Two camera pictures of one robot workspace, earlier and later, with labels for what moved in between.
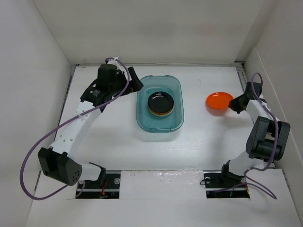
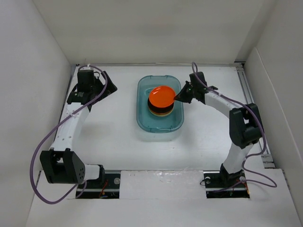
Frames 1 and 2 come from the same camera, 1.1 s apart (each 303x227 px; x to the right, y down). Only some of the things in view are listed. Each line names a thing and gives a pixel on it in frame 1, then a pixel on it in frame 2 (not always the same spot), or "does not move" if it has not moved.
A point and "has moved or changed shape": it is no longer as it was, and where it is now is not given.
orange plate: [217, 103] has moved or changed shape
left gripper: [136, 84] -> [110, 88]
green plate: [161, 115] does not move
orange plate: [161, 113] does not move
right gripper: [233, 105] -> [181, 95]
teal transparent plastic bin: [160, 107] does not move
